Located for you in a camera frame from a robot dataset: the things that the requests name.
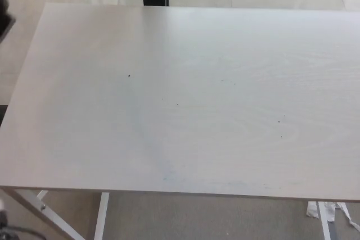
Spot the white straight table leg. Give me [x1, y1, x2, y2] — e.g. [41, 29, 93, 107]
[317, 201, 333, 240]
[93, 192, 110, 240]

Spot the white diagonal table leg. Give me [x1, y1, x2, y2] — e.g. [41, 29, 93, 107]
[7, 189, 79, 240]

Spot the white crumpled tape strip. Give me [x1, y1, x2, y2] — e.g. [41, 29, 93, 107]
[306, 201, 360, 233]

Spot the black seat edge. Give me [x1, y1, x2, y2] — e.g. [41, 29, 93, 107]
[0, 104, 10, 128]

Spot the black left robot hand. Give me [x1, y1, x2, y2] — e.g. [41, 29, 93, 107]
[0, 0, 17, 43]

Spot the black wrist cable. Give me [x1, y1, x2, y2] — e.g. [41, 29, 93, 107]
[0, 221, 45, 238]

